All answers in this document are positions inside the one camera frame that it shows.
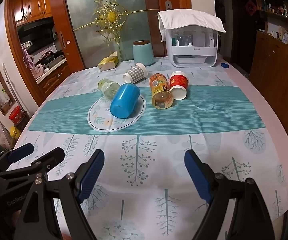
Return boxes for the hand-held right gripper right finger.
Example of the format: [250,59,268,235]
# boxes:
[183,149,277,240]

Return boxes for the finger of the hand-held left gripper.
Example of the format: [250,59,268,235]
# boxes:
[0,147,65,182]
[0,143,35,172]

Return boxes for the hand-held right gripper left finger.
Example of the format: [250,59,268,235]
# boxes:
[14,149,105,240]

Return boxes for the blue plastic cup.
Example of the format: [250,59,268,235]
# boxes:
[110,84,141,119]

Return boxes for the clear glass cup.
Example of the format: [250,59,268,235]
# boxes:
[98,78,121,101]

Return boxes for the orange transparent cup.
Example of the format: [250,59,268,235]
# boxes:
[149,72,174,110]

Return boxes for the red paper cup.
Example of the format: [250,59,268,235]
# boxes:
[169,71,189,100]

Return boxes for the grey checked cup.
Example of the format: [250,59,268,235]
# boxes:
[123,62,148,84]

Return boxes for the yellow container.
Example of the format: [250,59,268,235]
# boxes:
[10,126,21,139]

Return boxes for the red tin can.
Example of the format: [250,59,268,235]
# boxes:
[9,106,26,125]

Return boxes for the wooden kitchen counter cabinet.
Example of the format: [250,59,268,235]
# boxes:
[35,58,72,93]

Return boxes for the pink hanging cloth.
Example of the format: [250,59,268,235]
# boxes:
[21,45,36,68]

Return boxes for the yellow tissue box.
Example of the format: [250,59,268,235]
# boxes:
[98,51,119,72]

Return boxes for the white plastic storage appliance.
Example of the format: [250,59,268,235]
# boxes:
[164,27,219,68]

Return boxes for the black range hood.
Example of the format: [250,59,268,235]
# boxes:
[16,17,57,42]

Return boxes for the wooden side cabinet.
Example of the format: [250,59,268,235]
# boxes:
[249,31,288,137]

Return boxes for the glass door with gold ornament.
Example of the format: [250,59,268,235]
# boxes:
[48,0,192,72]

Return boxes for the teal canister with brown lid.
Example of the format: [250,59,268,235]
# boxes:
[133,40,155,66]

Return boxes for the white cloth cover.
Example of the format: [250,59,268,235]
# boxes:
[157,9,226,43]

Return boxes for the wooden shelf with bottles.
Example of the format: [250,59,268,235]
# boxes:
[255,0,288,46]

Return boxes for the wooden wall niche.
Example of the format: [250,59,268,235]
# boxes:
[0,66,17,116]

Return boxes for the wooden kitchen wall cabinets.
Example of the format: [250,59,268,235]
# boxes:
[10,0,53,24]

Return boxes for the red wall decoration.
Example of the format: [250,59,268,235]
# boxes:
[245,0,258,16]

